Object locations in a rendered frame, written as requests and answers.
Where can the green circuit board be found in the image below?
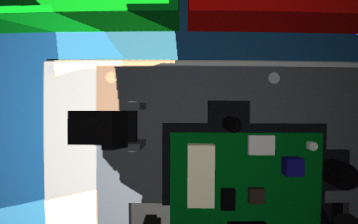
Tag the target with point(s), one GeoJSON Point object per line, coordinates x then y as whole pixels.
{"type": "Point", "coordinates": [245, 178]}

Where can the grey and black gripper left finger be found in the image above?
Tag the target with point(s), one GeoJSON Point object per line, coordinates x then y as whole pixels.
{"type": "Point", "coordinates": [152, 219]}

